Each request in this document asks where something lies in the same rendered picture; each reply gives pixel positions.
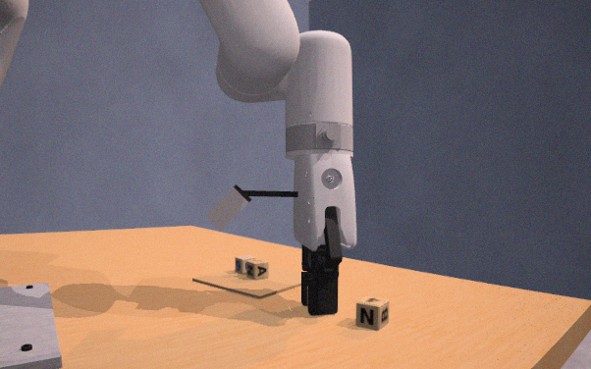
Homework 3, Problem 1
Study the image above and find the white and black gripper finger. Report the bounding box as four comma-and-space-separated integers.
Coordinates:
308, 206, 343, 316
301, 245, 326, 306

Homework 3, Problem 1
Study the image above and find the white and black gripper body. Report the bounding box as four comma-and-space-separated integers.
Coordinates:
286, 149, 356, 251

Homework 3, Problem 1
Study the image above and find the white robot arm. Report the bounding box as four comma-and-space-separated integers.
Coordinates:
0, 0, 353, 231

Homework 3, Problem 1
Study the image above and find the tan flat mat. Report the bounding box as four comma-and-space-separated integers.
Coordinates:
192, 266, 301, 299

